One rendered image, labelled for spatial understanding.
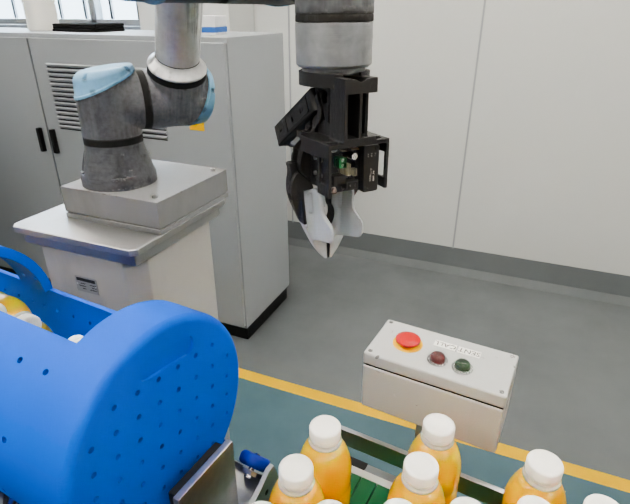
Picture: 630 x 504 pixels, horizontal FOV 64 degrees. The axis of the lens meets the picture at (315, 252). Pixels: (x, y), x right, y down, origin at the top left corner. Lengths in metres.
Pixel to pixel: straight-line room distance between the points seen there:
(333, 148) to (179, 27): 0.59
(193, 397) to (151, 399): 0.08
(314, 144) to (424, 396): 0.40
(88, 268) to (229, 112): 1.24
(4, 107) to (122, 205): 2.11
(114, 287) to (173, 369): 0.49
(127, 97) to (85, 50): 1.56
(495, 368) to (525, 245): 2.63
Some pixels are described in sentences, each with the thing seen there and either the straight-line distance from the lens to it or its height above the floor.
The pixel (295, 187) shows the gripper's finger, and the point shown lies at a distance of 0.55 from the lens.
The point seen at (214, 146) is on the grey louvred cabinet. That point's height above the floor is 1.01.
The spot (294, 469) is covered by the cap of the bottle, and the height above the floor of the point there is 1.09.
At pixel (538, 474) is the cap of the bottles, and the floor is 1.09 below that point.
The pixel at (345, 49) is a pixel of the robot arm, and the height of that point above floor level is 1.51.
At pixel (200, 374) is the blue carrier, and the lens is 0.67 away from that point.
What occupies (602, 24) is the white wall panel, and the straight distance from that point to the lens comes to 3.10.
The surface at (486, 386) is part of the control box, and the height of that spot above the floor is 1.10.
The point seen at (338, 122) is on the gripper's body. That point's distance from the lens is 0.50.
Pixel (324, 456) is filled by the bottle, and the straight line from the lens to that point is 0.66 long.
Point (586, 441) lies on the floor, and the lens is 2.40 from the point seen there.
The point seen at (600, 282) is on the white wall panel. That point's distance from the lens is 3.45.
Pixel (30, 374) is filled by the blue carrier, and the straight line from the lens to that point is 0.62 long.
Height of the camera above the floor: 1.55
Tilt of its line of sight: 26 degrees down
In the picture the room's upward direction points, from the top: straight up
